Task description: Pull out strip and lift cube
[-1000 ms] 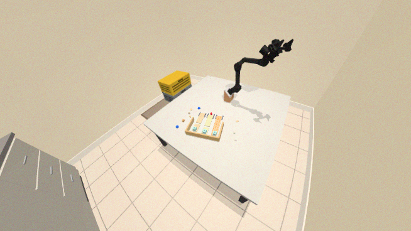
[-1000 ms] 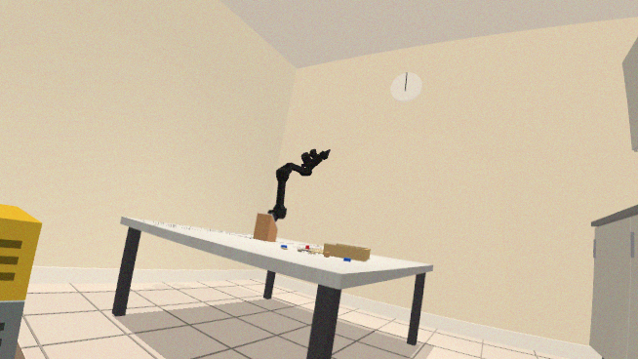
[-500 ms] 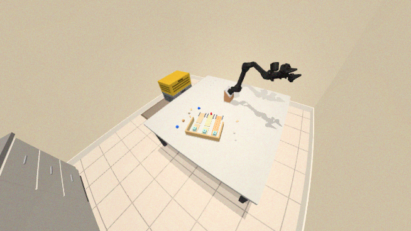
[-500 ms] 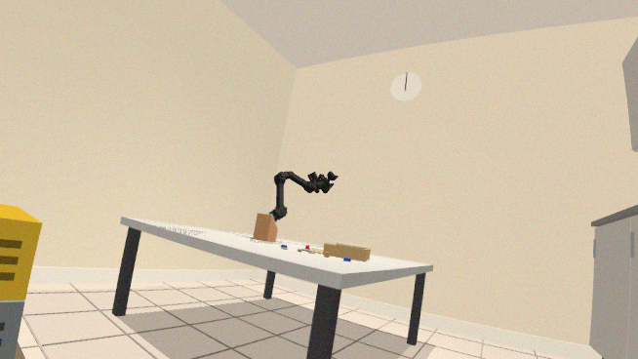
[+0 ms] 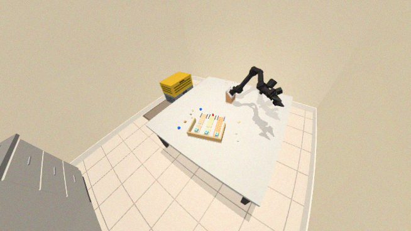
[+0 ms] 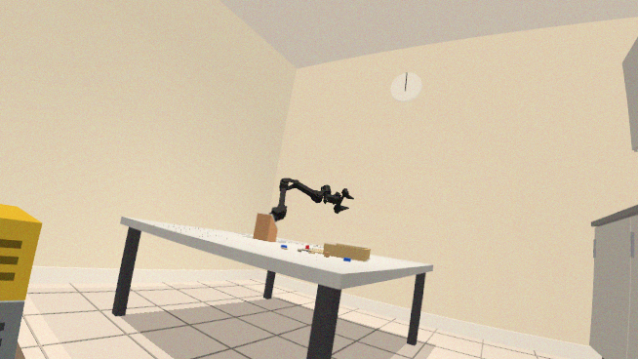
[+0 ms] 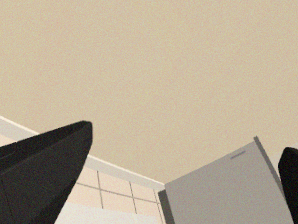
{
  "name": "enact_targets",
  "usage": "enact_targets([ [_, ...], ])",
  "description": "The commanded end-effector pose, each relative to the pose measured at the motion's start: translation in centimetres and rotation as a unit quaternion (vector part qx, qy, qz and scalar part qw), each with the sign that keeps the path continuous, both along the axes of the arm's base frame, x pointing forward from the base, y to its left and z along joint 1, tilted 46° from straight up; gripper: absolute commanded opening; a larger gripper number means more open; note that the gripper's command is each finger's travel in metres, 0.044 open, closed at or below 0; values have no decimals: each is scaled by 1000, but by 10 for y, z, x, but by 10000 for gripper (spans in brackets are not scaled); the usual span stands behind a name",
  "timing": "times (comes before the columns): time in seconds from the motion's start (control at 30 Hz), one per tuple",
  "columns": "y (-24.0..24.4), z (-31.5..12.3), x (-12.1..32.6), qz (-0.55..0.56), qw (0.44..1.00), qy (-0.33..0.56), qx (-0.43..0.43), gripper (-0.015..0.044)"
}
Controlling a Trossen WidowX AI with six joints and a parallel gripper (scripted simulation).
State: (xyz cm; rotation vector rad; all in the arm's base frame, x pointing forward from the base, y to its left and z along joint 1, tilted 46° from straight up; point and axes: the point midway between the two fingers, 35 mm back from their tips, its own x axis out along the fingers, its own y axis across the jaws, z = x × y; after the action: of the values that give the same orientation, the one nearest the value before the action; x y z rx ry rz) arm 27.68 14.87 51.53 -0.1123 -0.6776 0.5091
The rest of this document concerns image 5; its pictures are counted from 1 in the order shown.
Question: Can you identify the tan wooden tray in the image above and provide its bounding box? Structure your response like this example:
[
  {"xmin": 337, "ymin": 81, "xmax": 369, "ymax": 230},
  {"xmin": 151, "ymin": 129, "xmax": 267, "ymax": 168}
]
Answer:
[{"xmin": 186, "ymin": 117, "xmax": 226, "ymax": 143}]

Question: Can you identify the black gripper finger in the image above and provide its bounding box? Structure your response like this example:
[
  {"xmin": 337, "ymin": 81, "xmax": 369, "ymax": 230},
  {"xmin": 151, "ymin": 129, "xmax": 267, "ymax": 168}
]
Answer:
[
  {"xmin": 270, "ymin": 91, "xmax": 282, "ymax": 102},
  {"xmin": 275, "ymin": 101, "xmax": 284, "ymax": 107}
]

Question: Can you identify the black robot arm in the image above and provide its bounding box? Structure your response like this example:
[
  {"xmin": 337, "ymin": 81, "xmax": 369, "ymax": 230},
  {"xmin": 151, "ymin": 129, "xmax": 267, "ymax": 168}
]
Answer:
[{"xmin": 229, "ymin": 66, "xmax": 283, "ymax": 96}]

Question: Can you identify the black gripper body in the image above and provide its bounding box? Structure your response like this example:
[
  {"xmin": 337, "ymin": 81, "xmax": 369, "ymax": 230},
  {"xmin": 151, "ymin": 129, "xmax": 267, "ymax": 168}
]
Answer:
[{"xmin": 265, "ymin": 89, "xmax": 277, "ymax": 105}]

